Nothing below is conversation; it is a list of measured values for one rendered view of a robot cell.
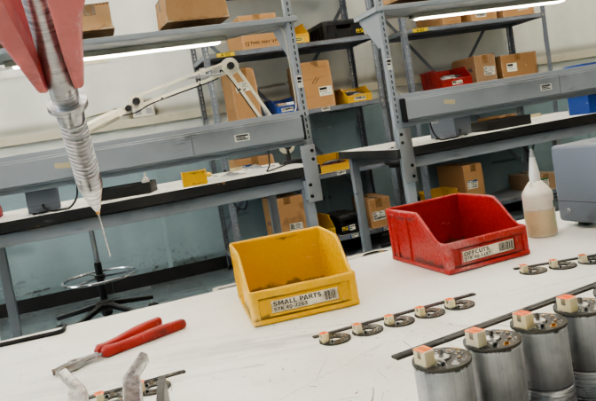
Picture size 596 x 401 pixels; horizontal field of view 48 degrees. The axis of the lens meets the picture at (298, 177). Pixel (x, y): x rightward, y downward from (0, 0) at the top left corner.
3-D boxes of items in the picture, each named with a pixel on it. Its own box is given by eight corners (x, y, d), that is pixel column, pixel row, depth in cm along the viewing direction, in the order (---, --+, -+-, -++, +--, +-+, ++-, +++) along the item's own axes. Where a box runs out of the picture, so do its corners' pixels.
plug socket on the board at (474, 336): (492, 343, 29) (490, 328, 29) (477, 349, 28) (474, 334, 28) (479, 339, 29) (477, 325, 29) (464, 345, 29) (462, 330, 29)
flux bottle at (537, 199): (562, 231, 76) (551, 145, 75) (552, 238, 73) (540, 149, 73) (533, 231, 78) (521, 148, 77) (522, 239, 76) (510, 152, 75)
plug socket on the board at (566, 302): (583, 309, 31) (580, 294, 31) (569, 313, 31) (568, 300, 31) (568, 306, 32) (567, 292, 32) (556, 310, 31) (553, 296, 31)
